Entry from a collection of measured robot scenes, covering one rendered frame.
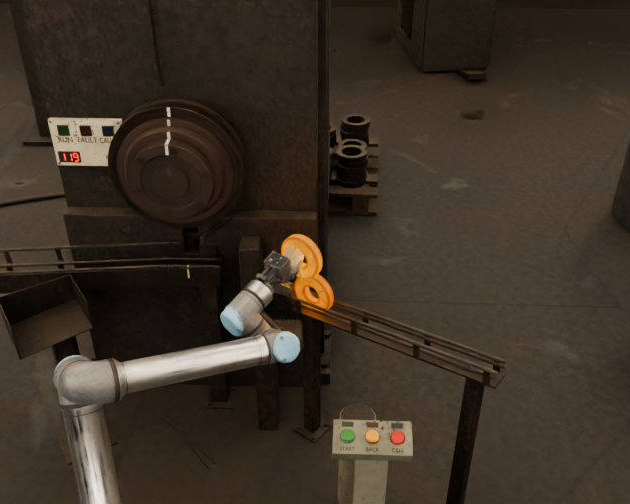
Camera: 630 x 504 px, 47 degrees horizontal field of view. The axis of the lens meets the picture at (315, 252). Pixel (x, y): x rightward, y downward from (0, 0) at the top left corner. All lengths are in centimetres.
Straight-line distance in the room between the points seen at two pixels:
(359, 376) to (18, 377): 153
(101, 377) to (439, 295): 221
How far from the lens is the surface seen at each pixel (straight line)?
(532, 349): 356
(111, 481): 220
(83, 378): 200
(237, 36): 248
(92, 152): 275
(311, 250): 236
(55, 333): 275
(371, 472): 231
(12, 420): 335
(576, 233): 448
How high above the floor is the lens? 228
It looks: 34 degrees down
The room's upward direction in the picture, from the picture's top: straight up
